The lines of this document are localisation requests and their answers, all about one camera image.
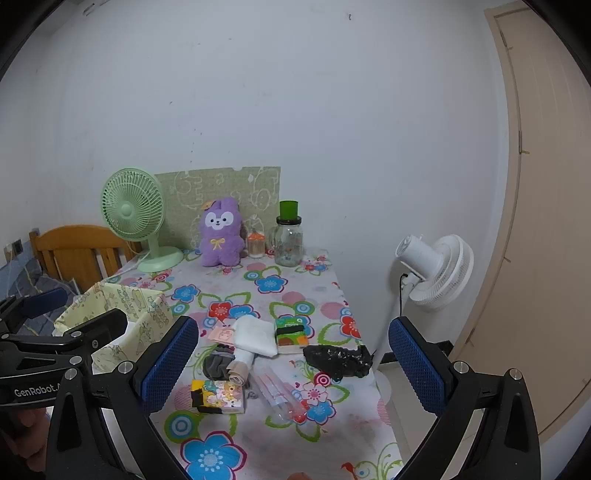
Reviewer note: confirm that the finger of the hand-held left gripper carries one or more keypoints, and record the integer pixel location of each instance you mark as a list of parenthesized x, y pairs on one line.
[(44, 302), (99, 328)]

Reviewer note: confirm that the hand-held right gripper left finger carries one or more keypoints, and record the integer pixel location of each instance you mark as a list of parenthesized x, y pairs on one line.
[(171, 364)]

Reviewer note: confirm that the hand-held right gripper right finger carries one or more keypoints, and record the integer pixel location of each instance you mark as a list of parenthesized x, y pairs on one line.
[(415, 364)]

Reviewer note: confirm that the grey socks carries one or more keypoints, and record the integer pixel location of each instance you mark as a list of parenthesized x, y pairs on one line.
[(214, 367)]

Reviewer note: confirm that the yellow cartoon fabric box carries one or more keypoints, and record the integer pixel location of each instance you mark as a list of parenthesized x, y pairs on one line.
[(134, 300)]

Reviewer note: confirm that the pink packet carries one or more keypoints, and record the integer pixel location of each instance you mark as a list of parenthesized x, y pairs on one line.
[(220, 333)]

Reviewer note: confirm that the yellow cartoon socks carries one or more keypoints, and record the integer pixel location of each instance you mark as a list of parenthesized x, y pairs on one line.
[(221, 397)]

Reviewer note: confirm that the beige sock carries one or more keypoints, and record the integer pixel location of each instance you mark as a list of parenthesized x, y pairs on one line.
[(240, 369)]

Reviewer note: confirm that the colourful small box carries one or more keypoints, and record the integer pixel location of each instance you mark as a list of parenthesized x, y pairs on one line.
[(291, 341)]

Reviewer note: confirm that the person's left hand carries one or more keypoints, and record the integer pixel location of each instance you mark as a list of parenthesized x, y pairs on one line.
[(23, 434)]

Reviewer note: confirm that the person's right hand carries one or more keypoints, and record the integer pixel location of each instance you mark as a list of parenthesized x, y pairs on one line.
[(298, 477)]

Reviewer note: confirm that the grey plaid pillow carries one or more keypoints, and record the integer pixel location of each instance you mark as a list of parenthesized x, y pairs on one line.
[(27, 281)]

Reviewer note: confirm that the wooden bed headboard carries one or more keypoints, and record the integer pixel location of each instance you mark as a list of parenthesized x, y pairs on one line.
[(74, 244)]

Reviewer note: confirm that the white standing fan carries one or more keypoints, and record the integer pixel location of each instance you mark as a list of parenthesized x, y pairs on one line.
[(443, 272)]

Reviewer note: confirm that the green desk fan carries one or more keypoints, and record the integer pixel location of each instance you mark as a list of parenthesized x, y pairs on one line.
[(127, 210)]

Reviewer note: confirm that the purple plush toy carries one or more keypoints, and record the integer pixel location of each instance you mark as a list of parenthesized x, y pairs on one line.
[(220, 244)]

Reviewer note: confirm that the floral tablecloth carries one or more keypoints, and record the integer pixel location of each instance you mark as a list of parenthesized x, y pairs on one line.
[(277, 443)]

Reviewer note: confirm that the cotton swab jar orange lid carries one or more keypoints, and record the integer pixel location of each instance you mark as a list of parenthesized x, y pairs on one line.
[(256, 247)]

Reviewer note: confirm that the glass jar green lid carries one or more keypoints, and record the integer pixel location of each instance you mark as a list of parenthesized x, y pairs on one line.
[(288, 244)]

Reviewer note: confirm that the green cartoon foam mat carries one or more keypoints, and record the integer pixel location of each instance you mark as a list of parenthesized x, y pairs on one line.
[(221, 184)]

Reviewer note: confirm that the beige door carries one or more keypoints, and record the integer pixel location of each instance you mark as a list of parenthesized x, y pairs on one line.
[(554, 230)]

